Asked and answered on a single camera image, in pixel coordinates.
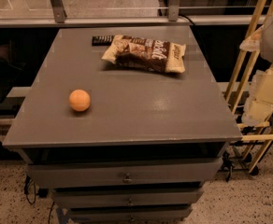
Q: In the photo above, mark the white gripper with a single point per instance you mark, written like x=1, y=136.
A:
x=257, y=109

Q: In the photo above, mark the orange fruit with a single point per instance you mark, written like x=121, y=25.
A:
x=79, y=100

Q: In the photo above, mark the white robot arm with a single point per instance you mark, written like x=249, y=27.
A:
x=266, y=52

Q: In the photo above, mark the brown chip bag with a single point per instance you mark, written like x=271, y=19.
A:
x=146, y=53

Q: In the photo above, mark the top grey drawer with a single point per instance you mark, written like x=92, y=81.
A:
x=83, y=175

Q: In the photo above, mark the grey drawer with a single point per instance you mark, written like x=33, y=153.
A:
x=130, y=214
x=126, y=197
x=83, y=175

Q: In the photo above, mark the grey drawer cabinet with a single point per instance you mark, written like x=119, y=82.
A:
x=134, y=115

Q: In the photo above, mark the middle grey drawer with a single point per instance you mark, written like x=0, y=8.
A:
x=126, y=197

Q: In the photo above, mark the black remote control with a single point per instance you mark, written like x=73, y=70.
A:
x=102, y=40

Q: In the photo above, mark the bottom grey drawer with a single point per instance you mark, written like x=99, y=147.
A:
x=130, y=214

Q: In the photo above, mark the grey metal railing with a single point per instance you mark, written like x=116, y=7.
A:
x=62, y=13

